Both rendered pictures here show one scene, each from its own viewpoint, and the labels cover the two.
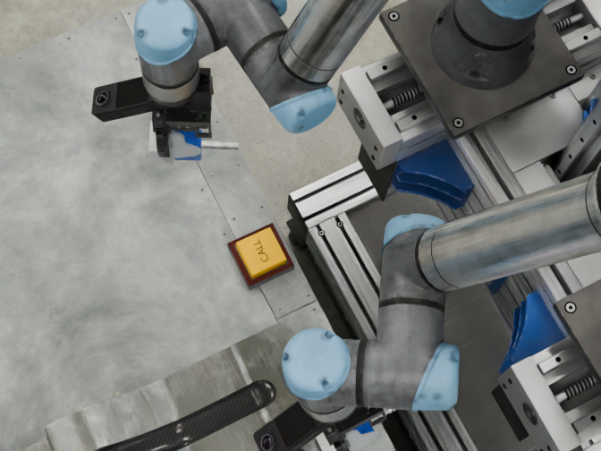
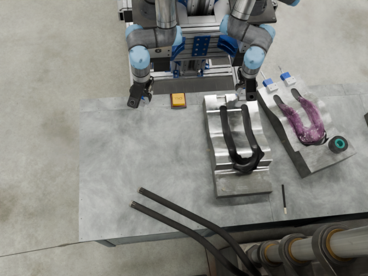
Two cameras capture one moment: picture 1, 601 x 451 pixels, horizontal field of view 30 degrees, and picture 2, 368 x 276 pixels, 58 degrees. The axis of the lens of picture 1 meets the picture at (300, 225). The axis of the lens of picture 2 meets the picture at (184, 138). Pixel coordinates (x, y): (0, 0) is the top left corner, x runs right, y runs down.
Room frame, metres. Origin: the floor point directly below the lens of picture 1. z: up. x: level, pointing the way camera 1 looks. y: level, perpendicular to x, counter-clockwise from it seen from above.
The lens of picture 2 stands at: (0.22, 0.81, 2.35)
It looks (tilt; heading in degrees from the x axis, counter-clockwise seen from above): 68 degrees down; 288
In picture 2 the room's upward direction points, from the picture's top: 11 degrees clockwise
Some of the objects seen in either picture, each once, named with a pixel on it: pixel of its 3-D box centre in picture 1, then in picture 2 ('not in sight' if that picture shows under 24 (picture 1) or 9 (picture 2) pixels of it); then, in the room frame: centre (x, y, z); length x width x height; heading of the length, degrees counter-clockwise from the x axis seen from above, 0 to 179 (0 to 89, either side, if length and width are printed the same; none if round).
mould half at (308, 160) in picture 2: not in sight; (303, 121); (-0.08, -0.14, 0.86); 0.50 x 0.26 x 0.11; 141
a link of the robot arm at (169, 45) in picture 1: (168, 40); (139, 61); (0.65, 0.19, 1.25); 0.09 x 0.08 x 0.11; 130
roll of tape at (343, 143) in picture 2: not in sight; (338, 144); (-0.26, -0.06, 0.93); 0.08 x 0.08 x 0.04
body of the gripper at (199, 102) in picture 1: (180, 97); (142, 81); (0.65, 0.19, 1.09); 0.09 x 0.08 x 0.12; 97
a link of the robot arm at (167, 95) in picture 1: (170, 69); (140, 72); (0.65, 0.20, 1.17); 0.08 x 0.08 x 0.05
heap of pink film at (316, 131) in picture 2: not in sight; (304, 118); (-0.08, -0.13, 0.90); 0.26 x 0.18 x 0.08; 141
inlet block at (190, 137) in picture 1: (194, 144); (144, 96); (0.65, 0.17, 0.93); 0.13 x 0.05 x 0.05; 97
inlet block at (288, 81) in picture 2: not in sight; (285, 75); (0.10, -0.34, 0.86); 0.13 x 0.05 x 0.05; 141
